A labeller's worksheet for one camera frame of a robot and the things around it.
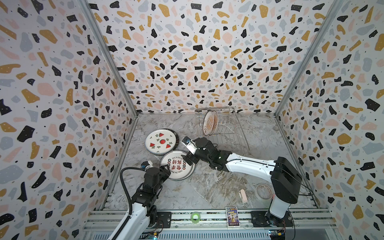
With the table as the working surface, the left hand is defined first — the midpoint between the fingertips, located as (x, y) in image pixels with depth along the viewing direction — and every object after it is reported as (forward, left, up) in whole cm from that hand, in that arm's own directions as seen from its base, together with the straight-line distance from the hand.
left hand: (168, 167), depth 85 cm
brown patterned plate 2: (+26, -28, +9) cm, 40 cm away
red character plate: (+2, -5, -5) cm, 7 cm away
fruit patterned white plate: (+21, +9, -4) cm, 23 cm away
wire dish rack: (+29, -39, -4) cm, 49 cm away
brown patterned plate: (+32, -24, +1) cm, 40 cm away
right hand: (+6, -11, +10) cm, 16 cm away
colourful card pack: (-24, -34, -5) cm, 42 cm away
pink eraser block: (-15, -41, -5) cm, 44 cm away
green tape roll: (-26, -15, -7) cm, 31 cm away
